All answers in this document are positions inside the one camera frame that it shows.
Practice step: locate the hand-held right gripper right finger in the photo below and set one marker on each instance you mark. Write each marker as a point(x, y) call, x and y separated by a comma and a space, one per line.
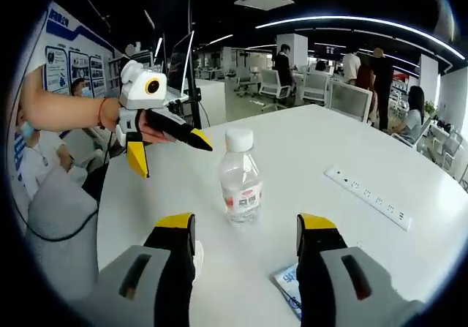
point(318, 265)

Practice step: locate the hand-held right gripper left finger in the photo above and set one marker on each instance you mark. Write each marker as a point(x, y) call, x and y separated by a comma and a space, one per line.
point(175, 265)

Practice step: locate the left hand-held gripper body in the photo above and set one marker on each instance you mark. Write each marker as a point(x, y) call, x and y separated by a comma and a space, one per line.
point(140, 93)

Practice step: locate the large packet with blue disc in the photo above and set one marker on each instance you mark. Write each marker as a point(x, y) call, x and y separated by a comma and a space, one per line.
point(289, 286)

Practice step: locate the clear plastic water bottle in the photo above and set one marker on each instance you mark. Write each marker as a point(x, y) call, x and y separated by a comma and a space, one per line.
point(241, 184)

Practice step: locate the person's left hand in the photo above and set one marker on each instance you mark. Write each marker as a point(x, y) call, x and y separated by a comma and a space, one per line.
point(153, 137)

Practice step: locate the screen on tripod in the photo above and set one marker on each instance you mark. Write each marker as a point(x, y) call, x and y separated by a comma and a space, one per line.
point(181, 67)

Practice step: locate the white power strip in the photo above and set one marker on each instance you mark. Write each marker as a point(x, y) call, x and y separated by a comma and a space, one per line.
point(369, 197)

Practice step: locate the white office chair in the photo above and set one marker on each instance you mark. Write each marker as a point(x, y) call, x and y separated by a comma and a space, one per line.
point(274, 85)
point(351, 102)
point(316, 87)

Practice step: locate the person's grey trousers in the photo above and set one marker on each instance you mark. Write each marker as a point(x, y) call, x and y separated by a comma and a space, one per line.
point(62, 239)

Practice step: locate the white table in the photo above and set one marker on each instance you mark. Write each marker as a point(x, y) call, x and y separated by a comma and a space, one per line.
point(311, 151)

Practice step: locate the green potted plant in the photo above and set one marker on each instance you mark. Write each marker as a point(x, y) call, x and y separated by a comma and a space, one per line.
point(430, 107)

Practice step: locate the wall poster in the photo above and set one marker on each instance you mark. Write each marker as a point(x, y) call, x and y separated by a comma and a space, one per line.
point(73, 63)

